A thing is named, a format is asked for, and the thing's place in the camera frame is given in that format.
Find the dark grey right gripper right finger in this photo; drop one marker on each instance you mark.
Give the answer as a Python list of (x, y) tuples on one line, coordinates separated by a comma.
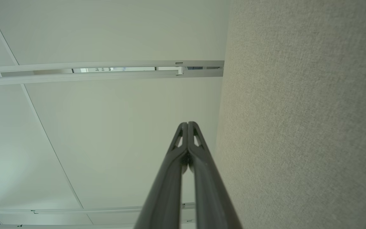
[(210, 190)]

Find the white metal partition rail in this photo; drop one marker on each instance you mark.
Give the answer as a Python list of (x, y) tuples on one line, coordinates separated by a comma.
[(75, 210), (106, 75)]

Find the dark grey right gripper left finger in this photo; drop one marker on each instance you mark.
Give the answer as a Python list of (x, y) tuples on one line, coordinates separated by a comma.
[(165, 190)]

